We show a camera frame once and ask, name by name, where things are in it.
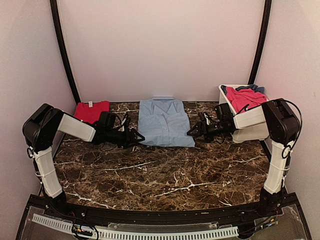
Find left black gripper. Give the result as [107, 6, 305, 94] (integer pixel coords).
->
[105, 127, 145, 149]

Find white plastic laundry bin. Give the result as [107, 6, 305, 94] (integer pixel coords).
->
[218, 84, 269, 143]

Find electronics board with wires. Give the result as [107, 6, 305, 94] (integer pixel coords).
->
[253, 215, 279, 232]
[69, 211, 93, 240]

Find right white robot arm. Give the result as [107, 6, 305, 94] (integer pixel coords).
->
[187, 98, 303, 217]

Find dark blue garment in bin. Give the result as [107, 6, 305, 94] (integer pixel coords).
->
[221, 84, 265, 95]

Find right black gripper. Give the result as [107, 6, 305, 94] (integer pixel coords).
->
[187, 120, 229, 143]

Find red t-shirt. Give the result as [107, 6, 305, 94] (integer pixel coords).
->
[73, 101, 110, 124]

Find left black frame post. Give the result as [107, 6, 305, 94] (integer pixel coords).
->
[49, 0, 81, 105]

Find light blue shirt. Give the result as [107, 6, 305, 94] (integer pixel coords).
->
[138, 96, 195, 148]

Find right black frame post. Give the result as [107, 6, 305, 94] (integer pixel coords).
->
[247, 0, 272, 85]

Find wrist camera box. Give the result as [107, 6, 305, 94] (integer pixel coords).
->
[214, 103, 233, 122]
[98, 111, 117, 129]

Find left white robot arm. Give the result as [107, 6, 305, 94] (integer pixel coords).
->
[22, 103, 145, 218]

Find white slotted cable duct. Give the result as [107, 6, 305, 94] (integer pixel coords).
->
[32, 214, 239, 240]

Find pink garment in bin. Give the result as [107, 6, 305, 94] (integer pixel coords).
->
[226, 87, 268, 114]

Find left electronics board with wires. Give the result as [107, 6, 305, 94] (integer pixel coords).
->
[69, 211, 93, 240]

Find black frame post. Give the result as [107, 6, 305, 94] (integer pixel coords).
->
[49, 0, 81, 105]
[247, 0, 272, 85]

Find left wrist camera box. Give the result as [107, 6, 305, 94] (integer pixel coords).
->
[98, 111, 117, 129]

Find right electronics board with wires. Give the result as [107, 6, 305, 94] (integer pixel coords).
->
[253, 215, 279, 232]

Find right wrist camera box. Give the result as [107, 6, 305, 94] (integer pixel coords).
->
[214, 103, 233, 122]

